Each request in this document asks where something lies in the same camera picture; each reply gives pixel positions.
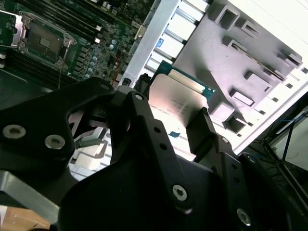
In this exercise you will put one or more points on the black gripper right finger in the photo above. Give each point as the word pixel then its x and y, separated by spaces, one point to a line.
pixel 201 134

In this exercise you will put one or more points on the silver CPU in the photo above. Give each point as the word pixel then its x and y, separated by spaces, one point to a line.
pixel 175 96

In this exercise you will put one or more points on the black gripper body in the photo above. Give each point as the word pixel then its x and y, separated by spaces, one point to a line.
pixel 120 204

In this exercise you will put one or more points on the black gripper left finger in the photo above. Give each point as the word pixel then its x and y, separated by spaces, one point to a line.
pixel 36 115

